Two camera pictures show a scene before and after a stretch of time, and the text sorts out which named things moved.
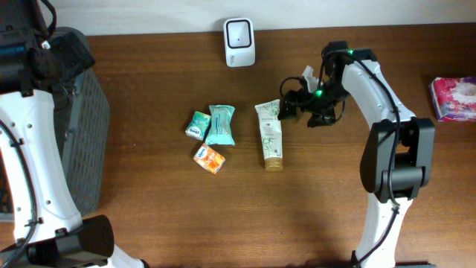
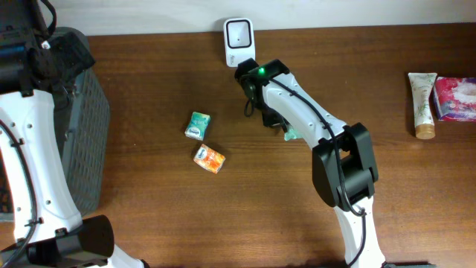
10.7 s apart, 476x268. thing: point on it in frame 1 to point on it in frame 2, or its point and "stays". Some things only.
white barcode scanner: [239, 42] stays
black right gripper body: [319, 102] to [269, 115]
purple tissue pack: [454, 98] stays
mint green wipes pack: [220, 130] to [291, 134]
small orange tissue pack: [207, 158] stays
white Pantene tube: [271, 135] to [422, 84]
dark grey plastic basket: [83, 117] stays
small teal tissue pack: [198, 126] stays
